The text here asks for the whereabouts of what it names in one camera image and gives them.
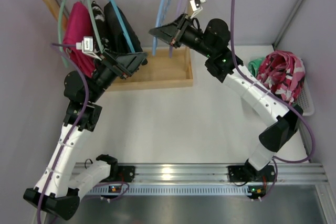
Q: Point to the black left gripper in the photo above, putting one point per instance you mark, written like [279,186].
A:
[115,65]

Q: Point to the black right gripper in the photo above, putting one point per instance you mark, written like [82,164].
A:
[178,32]

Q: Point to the pink floral trousers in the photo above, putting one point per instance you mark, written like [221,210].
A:
[283,73]

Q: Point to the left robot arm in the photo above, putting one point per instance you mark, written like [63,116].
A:
[57,193]

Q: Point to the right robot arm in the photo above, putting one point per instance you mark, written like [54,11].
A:
[282,122]

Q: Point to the black trousers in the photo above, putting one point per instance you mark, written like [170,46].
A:
[118,41]

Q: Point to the pale green hanger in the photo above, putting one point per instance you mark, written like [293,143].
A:
[94,25]

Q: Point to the wooden clothes rack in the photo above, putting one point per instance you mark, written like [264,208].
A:
[161,72]

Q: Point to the black white patterned garment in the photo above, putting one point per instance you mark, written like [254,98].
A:
[102,27]

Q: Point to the magenta garment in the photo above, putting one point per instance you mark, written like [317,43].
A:
[79,26]

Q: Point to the green white towel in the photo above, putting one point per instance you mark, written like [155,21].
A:
[253,66]

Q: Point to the white plastic basket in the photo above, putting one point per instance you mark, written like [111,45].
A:
[305,100]

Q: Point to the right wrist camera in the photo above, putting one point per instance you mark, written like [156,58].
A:
[196,6]

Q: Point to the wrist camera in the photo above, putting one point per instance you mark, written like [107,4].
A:
[196,6]
[87,47]

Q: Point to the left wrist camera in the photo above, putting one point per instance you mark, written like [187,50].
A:
[87,47]

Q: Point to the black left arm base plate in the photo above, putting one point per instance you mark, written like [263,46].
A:
[123,173]

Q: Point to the aluminium mounting rail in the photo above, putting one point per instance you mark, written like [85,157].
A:
[287,174]

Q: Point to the white slotted cable duct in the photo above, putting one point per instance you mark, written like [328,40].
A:
[176,190]

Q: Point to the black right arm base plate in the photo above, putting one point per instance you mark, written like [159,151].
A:
[246,174]

